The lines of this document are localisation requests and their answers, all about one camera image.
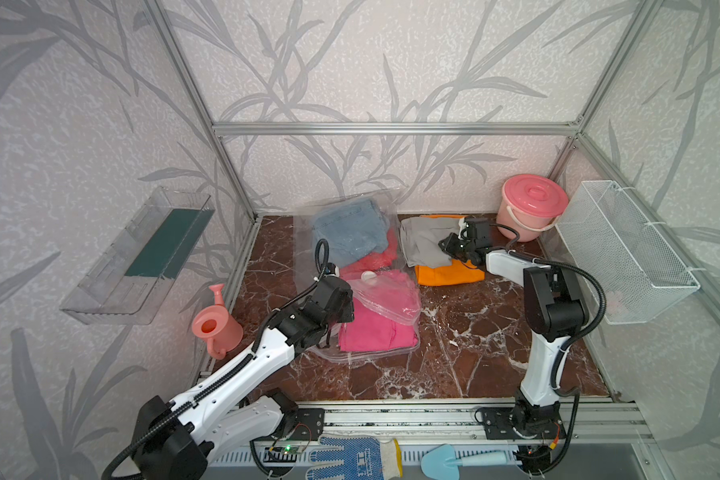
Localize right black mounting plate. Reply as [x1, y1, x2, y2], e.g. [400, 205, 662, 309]
[474, 407, 567, 442]

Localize clear plastic wall shelf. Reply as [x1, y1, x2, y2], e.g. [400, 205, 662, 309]
[60, 187, 215, 326]

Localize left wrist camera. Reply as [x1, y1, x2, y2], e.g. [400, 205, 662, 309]
[321, 263, 340, 278]

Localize orange trousers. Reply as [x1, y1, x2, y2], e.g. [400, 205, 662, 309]
[412, 215, 486, 287]

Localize grey white garment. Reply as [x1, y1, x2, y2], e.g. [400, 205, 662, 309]
[400, 216, 461, 268]

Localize white vacuum bag valve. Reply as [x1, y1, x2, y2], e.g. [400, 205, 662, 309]
[361, 271, 377, 282]

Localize blue dotted work glove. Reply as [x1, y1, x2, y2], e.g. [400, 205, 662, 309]
[305, 435, 404, 480]

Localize pink lidded bucket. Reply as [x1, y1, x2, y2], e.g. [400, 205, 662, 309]
[496, 174, 569, 243]

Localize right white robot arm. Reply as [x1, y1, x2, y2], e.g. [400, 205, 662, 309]
[439, 217, 607, 438]

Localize pink watering can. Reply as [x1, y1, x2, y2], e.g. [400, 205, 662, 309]
[191, 284, 244, 360]

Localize blue towel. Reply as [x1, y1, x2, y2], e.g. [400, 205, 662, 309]
[310, 198, 389, 267]

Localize white wire mesh basket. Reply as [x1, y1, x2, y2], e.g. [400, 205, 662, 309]
[556, 180, 700, 325]

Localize aluminium frame crossbar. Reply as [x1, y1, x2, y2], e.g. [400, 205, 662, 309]
[212, 122, 578, 137]

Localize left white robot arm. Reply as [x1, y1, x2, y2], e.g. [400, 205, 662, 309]
[101, 275, 354, 479]

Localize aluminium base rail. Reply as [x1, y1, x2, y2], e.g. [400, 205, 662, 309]
[146, 398, 661, 451]

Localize clear plastic vacuum bag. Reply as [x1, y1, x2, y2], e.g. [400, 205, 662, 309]
[293, 190, 422, 364]

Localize red garment in bag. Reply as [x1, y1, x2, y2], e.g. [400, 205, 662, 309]
[340, 228, 398, 278]

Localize light blue toy shovel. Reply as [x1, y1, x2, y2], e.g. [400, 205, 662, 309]
[420, 445, 513, 480]

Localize pink garment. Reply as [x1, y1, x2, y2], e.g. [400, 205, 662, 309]
[338, 270, 421, 353]

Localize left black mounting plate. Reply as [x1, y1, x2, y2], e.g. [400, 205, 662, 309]
[273, 408, 326, 441]

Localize black mounting plate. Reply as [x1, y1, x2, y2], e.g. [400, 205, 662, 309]
[273, 408, 326, 441]
[474, 407, 567, 442]

